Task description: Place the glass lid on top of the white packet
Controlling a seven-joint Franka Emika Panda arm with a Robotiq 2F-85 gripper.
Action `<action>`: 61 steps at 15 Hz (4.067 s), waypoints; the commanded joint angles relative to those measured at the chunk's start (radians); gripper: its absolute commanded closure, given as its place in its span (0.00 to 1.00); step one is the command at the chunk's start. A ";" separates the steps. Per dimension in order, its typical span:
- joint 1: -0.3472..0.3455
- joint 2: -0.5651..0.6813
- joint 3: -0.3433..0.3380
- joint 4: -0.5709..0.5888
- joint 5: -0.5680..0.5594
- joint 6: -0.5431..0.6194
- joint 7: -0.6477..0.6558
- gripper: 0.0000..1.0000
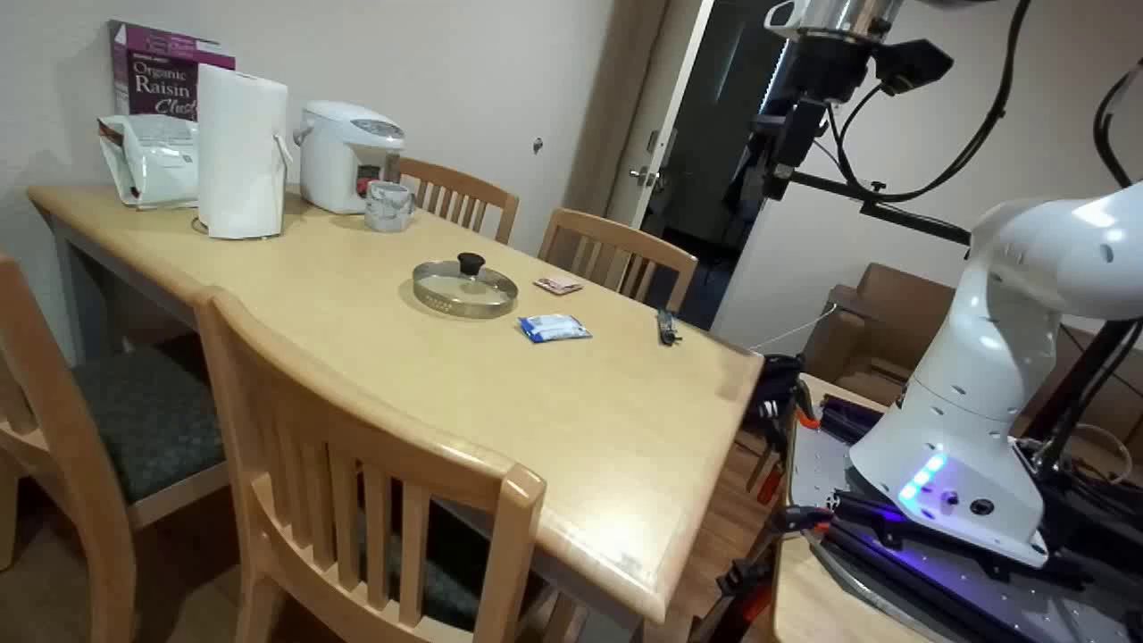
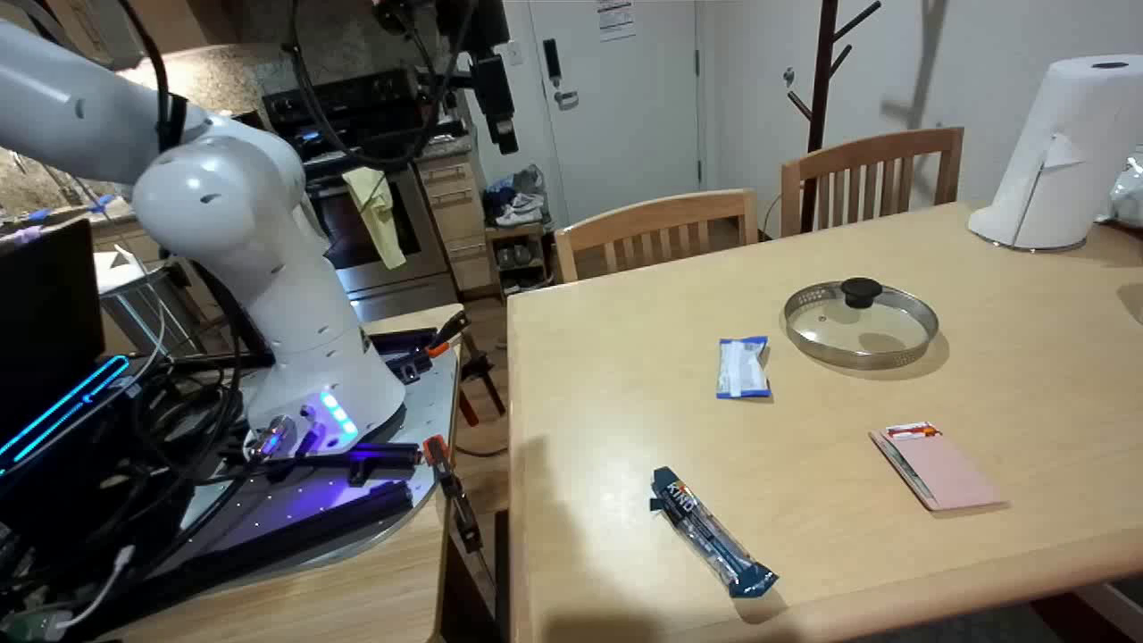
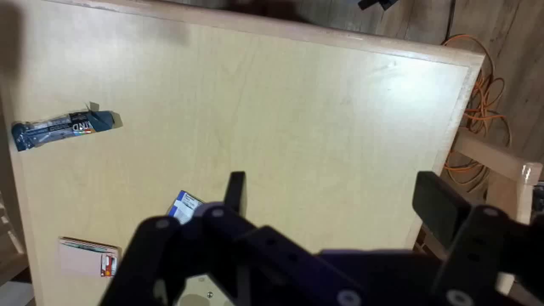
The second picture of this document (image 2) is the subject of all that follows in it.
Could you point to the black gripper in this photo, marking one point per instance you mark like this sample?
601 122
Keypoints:
467 24

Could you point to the glass lid with black knob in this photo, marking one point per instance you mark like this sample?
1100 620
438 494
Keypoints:
833 332

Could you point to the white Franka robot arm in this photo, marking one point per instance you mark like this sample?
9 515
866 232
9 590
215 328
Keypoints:
235 200

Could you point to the white and blue packet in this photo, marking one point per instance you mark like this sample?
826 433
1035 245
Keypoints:
744 365

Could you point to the pair of sneakers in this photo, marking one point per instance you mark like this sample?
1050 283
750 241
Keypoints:
520 208

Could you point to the wooden drawer cabinet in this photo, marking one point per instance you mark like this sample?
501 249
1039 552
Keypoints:
457 215

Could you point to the white door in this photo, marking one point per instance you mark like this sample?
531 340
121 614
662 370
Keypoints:
631 119

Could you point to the white paper door sign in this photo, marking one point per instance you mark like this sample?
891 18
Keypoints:
615 18

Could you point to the low shoe shelf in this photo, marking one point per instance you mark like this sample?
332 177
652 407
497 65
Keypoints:
520 256

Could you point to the black steel oven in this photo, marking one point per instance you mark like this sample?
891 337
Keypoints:
345 112

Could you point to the yellow hanging towel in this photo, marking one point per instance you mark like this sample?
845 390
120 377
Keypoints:
378 215

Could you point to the light wooden slatted chair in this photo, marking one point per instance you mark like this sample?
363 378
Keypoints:
653 215
867 147

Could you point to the black and orange tool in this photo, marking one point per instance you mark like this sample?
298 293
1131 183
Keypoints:
441 340

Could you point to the dark wooden coat rack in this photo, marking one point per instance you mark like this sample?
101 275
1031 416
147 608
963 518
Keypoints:
823 74

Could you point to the black monitor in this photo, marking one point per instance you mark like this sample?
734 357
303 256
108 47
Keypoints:
46 324

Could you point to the black box with blue light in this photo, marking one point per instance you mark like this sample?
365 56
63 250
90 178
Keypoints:
59 416

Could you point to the white paper towel roll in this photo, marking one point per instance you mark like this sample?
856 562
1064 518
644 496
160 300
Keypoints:
1073 144

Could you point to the white plastic bag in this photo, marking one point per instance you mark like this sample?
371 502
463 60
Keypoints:
1131 191

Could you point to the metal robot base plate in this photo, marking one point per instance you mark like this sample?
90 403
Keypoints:
298 502

